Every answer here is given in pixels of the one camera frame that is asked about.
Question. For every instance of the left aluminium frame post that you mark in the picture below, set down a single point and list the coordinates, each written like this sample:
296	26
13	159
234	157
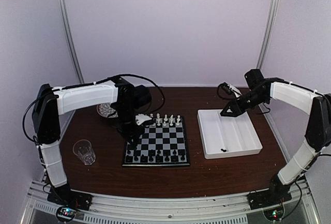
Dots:
70	41

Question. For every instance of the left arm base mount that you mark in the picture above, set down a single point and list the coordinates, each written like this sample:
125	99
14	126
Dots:
68	209

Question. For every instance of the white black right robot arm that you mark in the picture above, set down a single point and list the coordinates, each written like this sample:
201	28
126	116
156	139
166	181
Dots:
301	113

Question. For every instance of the white plastic tray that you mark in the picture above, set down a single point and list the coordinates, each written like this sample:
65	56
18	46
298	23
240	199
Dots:
235	134

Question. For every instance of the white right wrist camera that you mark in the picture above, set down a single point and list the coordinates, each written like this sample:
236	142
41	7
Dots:
229	89

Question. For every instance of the right aluminium frame post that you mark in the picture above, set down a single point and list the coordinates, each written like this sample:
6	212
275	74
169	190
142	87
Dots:
273	8

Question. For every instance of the floral ceramic plate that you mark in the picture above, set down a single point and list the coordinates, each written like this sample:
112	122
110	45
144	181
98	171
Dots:
105	110

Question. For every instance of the black white chessboard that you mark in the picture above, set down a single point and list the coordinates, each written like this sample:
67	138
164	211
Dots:
169	134

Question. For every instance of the clear drinking glass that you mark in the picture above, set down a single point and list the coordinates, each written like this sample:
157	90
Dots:
84	151

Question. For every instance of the white chess king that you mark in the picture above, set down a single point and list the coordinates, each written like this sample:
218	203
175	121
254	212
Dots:
158	119

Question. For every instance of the front aluminium rail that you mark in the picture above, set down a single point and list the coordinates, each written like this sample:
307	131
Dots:
221	209

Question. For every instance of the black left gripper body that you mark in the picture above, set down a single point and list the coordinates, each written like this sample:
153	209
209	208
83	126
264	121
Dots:
126	127

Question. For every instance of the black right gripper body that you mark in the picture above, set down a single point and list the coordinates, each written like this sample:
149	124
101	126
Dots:
244	107

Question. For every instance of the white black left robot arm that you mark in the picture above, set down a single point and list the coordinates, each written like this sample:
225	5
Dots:
53	102

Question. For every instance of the aluminium frame post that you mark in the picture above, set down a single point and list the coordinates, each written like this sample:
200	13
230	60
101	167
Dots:
273	8
70	41

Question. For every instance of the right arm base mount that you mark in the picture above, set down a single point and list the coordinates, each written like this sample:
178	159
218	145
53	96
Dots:
273	210

